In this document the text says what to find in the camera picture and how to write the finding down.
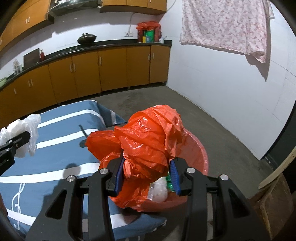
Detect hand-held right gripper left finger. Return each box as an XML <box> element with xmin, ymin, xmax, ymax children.
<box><xmin>25</xmin><ymin>155</ymin><xmax>127</xmax><ymax>241</ymax></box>

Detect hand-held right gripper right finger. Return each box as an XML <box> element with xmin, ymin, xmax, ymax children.
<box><xmin>169</xmin><ymin>158</ymin><xmax>271</xmax><ymax>241</ymax></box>

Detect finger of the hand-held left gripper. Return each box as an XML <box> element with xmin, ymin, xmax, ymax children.
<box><xmin>8</xmin><ymin>131</ymin><xmax>31</xmax><ymax>151</ymax></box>

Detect green wrapper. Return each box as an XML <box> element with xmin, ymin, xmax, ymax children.
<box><xmin>166</xmin><ymin>173</ymin><xmax>174</xmax><ymax>193</ymax></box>

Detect white plastic bag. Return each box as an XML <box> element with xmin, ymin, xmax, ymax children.
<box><xmin>0</xmin><ymin>113</ymin><xmax>42</xmax><ymax>159</ymax></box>

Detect red plastic basin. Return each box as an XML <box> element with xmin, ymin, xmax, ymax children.
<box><xmin>109</xmin><ymin>128</ymin><xmax>209</xmax><ymax>213</ymax></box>

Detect orange plastic bag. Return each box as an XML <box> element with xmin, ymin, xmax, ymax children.
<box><xmin>85</xmin><ymin>105</ymin><xmax>185</xmax><ymax>210</ymax></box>

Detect blue striped cushion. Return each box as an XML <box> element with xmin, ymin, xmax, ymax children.
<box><xmin>0</xmin><ymin>100</ymin><xmax>167</xmax><ymax>241</ymax></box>

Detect clear glass jar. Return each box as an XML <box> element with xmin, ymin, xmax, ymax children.
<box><xmin>13</xmin><ymin>59</ymin><xmax>23</xmax><ymax>74</ymax></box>

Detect brown cutting board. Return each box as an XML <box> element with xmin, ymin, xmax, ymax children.
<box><xmin>23</xmin><ymin>48</ymin><xmax>40</xmax><ymax>68</ymax></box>

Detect wooden crate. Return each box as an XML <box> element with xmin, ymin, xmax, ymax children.
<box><xmin>248</xmin><ymin>173</ymin><xmax>294</xmax><ymax>241</ymax></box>

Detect pale wooden plank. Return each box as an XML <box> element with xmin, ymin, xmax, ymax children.
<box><xmin>258</xmin><ymin>148</ymin><xmax>296</xmax><ymax>189</ymax></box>

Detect orange kitchen base cabinets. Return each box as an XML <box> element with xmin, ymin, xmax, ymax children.
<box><xmin>0</xmin><ymin>40</ymin><xmax>173</xmax><ymax>129</ymax></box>

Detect black wok with lid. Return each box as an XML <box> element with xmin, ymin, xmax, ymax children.
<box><xmin>77</xmin><ymin>33</ymin><xmax>97</xmax><ymax>45</ymax></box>

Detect steel range hood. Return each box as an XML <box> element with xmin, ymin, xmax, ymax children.
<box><xmin>47</xmin><ymin>0</ymin><xmax>103</xmax><ymax>18</ymax></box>

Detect red bag on boxes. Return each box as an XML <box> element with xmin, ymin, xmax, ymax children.
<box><xmin>136</xmin><ymin>21</ymin><xmax>161</xmax><ymax>31</ymax></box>

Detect pink floral hanging cloth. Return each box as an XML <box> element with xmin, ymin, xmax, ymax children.
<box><xmin>180</xmin><ymin>0</ymin><xmax>275</xmax><ymax>64</ymax></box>

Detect orange wall cabinets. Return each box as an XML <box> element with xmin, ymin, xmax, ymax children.
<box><xmin>0</xmin><ymin>0</ymin><xmax>167</xmax><ymax>50</ymax></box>

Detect white power cable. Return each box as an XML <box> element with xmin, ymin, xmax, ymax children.
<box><xmin>128</xmin><ymin>13</ymin><xmax>136</xmax><ymax>34</ymax></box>

